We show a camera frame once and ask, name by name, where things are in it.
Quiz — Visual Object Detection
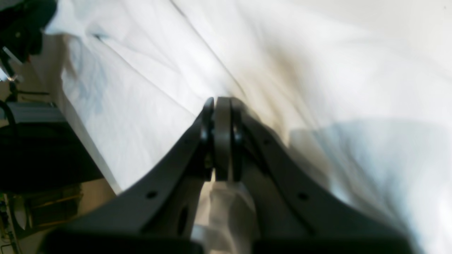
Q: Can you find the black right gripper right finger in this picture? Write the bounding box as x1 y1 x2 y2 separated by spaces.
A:
230 98 412 254

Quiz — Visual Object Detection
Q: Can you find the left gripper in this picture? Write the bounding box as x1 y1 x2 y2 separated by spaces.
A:
0 0 57 63

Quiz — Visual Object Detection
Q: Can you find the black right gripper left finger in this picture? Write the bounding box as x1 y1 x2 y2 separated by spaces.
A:
39 97 231 254

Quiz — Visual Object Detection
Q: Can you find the white T-shirt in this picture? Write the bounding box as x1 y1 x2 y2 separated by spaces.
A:
46 0 451 254

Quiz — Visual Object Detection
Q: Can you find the black equipment rack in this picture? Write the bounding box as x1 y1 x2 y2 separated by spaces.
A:
0 101 103 194

